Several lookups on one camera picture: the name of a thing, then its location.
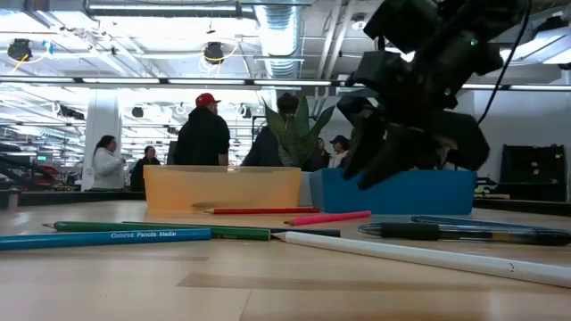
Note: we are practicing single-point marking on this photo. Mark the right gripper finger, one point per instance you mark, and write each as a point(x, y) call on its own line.
point(397, 160)
point(368, 134)

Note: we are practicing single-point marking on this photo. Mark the black grip ballpoint pen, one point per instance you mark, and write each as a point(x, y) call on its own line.
point(410, 232)

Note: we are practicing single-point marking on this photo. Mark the dark blue pencil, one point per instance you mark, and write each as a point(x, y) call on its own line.
point(468, 221)

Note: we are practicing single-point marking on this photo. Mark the pink pencil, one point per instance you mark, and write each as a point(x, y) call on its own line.
point(330, 218)

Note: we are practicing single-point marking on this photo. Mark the white pencil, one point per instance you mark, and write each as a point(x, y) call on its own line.
point(401, 254)

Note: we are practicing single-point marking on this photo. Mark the red pencil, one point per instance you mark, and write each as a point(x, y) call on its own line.
point(267, 211)

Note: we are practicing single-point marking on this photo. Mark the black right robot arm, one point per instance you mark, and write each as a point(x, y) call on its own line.
point(446, 44)

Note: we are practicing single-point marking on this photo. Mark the person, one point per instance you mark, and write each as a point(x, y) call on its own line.
point(143, 176)
point(338, 158)
point(319, 158)
point(203, 138)
point(263, 151)
point(107, 169)

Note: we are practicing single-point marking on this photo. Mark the blue plastic tray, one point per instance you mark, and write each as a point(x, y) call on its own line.
point(424, 196)

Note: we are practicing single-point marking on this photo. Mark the snake plant in white pot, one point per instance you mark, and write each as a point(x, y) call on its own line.
point(296, 138)

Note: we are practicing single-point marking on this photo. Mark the black equipment case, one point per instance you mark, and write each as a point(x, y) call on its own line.
point(533, 171)

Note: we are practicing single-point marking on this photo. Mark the orange plastic tray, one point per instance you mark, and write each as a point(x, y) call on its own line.
point(223, 187)

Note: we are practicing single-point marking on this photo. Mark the green pencil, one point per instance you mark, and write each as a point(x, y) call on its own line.
point(245, 234)

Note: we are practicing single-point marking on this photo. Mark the long LED light bar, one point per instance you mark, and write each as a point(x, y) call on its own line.
point(178, 81)

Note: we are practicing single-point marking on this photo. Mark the white square pillar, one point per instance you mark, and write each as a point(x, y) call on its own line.
point(101, 125)

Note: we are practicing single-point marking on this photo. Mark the light blue pencil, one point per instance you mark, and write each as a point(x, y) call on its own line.
point(111, 238)

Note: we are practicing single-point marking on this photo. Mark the red and black machine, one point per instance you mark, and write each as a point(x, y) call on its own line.
point(40, 174)

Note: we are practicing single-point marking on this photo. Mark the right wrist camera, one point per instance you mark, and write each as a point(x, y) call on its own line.
point(374, 69)

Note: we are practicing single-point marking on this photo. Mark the silver ventilation duct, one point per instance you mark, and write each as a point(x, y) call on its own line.
point(281, 40)

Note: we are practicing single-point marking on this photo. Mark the black hanging camera unit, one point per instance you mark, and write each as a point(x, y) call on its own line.
point(19, 49)
point(214, 51)

